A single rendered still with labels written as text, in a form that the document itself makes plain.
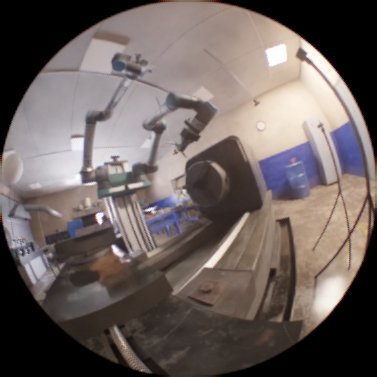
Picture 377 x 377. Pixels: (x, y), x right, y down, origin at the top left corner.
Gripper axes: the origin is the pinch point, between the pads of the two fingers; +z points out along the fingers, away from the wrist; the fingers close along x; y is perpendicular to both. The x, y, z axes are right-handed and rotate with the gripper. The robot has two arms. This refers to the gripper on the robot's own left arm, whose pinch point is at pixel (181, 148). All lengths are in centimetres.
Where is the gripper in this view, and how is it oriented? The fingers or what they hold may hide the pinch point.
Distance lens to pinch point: 78.9
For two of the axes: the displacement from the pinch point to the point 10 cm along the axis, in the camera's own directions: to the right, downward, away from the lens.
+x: 6.3, -1.7, 7.6
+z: -5.3, 6.1, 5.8
